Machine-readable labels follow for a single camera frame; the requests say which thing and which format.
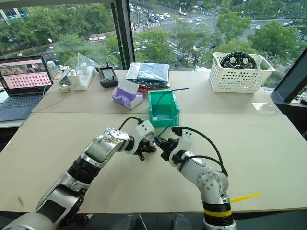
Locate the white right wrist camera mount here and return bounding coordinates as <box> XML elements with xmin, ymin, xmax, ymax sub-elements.
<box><xmin>168</xmin><ymin>129</ymin><xmax>193</xmax><ymax>166</ymax></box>

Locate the purple tissue pack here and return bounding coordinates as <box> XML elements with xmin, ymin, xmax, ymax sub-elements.
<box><xmin>111</xmin><ymin>79</ymin><xmax>145</xmax><ymax>111</ymax></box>

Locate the black monitor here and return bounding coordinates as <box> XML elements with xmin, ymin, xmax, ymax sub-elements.
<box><xmin>273</xmin><ymin>54</ymin><xmax>307</xmax><ymax>104</ymax></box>

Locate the thin white cable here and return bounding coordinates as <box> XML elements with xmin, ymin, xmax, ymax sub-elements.
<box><xmin>32</xmin><ymin>57</ymin><xmax>80</xmax><ymax>114</ymax></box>

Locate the blue cable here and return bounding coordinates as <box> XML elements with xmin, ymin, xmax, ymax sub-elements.
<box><xmin>155</xmin><ymin>109</ymin><xmax>182</xmax><ymax>141</ymax></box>
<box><xmin>153</xmin><ymin>87</ymin><xmax>190</xmax><ymax>118</ymax></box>

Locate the white power strip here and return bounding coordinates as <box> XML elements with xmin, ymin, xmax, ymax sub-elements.
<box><xmin>71</xmin><ymin>66</ymin><xmax>95</xmax><ymax>91</ymax></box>

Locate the black round disc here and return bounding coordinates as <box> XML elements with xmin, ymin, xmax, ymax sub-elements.
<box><xmin>220</xmin><ymin>52</ymin><xmax>258</xmax><ymax>71</ymax></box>

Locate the white perforated plastic basket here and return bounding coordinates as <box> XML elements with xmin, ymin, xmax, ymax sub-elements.
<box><xmin>209</xmin><ymin>52</ymin><xmax>276</xmax><ymax>94</ymax></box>

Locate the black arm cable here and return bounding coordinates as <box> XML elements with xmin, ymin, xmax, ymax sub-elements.
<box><xmin>171</xmin><ymin>126</ymin><xmax>229</xmax><ymax>177</ymax></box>
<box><xmin>118</xmin><ymin>116</ymin><xmax>145</xmax><ymax>131</ymax></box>

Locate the red flat item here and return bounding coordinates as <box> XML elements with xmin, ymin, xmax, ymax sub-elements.
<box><xmin>138</xmin><ymin>86</ymin><xmax>169</xmax><ymax>93</ymax></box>

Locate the white plastic bottle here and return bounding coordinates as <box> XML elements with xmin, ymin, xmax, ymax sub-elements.
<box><xmin>46</xmin><ymin>60</ymin><xmax>59</xmax><ymax>78</ymax></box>

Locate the clear plastic bag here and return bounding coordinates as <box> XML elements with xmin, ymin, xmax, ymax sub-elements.
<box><xmin>76</xmin><ymin>52</ymin><xmax>100</xmax><ymax>70</ymax></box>

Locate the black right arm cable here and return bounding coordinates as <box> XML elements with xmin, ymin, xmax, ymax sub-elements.
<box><xmin>171</xmin><ymin>126</ymin><xmax>229</xmax><ymax>177</ymax></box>

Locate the white plastic bag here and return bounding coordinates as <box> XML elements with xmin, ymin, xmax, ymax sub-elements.
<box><xmin>191</xmin><ymin>65</ymin><xmax>212</xmax><ymax>73</ymax></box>

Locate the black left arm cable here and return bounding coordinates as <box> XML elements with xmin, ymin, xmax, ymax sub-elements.
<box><xmin>118</xmin><ymin>116</ymin><xmax>145</xmax><ymax>131</ymax></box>

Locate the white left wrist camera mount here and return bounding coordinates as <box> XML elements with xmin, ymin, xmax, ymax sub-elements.
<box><xmin>130</xmin><ymin>120</ymin><xmax>156</xmax><ymax>154</ymax></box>

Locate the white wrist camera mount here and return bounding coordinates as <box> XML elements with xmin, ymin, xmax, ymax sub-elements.
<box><xmin>130</xmin><ymin>120</ymin><xmax>156</xmax><ymax>154</ymax></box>
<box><xmin>168</xmin><ymin>129</ymin><xmax>193</xmax><ymax>166</ymax></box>

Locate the dark window frame post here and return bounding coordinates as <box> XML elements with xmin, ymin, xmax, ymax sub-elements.
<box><xmin>109</xmin><ymin>0</ymin><xmax>136</xmax><ymax>71</ymax></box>

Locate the dark laptop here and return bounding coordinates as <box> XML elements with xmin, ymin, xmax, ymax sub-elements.
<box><xmin>0</xmin><ymin>55</ymin><xmax>54</xmax><ymax>123</ymax></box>

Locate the yellow tape strip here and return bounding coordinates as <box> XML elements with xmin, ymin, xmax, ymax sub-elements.
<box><xmin>229</xmin><ymin>192</ymin><xmax>262</xmax><ymax>204</ymax></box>

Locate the clear tape patch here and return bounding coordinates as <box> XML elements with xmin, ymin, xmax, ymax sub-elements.
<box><xmin>251</xmin><ymin>102</ymin><xmax>275</xmax><ymax>112</ymax></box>

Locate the stack of silver blue bags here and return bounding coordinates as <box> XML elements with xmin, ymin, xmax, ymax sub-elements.
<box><xmin>125</xmin><ymin>62</ymin><xmax>171</xmax><ymax>88</ymax></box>

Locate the green plastic bin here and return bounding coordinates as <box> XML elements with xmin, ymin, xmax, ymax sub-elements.
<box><xmin>147</xmin><ymin>90</ymin><xmax>181</xmax><ymax>127</ymax></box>

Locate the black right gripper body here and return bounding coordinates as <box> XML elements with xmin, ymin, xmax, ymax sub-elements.
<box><xmin>160</xmin><ymin>138</ymin><xmax>180</xmax><ymax>162</ymax></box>

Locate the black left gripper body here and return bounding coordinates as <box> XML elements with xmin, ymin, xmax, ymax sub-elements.
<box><xmin>132</xmin><ymin>140</ymin><xmax>154</xmax><ymax>162</ymax></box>

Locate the black remote controller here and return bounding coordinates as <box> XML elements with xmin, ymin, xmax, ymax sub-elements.
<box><xmin>99</xmin><ymin>62</ymin><xmax>119</xmax><ymax>89</ymax></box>

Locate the smartphone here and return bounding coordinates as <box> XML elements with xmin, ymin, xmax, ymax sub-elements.
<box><xmin>59</xmin><ymin>71</ymin><xmax>73</xmax><ymax>86</ymax></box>

